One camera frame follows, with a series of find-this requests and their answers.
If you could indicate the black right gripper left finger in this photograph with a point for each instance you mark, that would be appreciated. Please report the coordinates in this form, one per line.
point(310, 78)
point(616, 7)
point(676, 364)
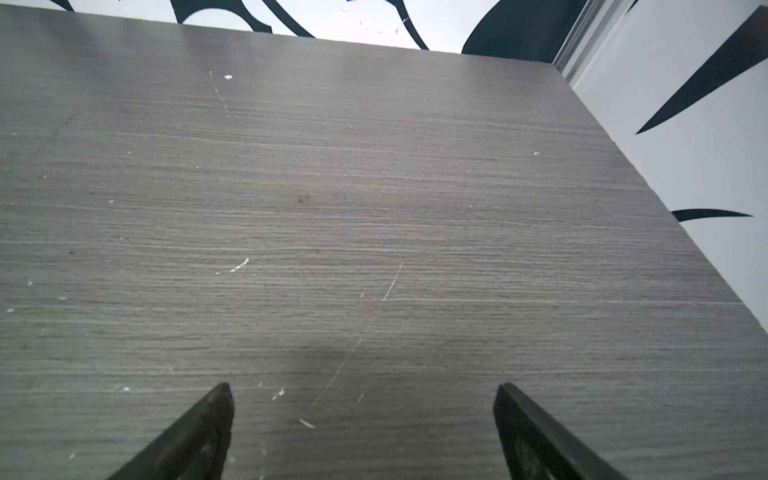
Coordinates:
point(195, 446)

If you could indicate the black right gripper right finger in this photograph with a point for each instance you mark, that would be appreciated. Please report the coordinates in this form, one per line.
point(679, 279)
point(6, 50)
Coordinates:
point(537, 446)

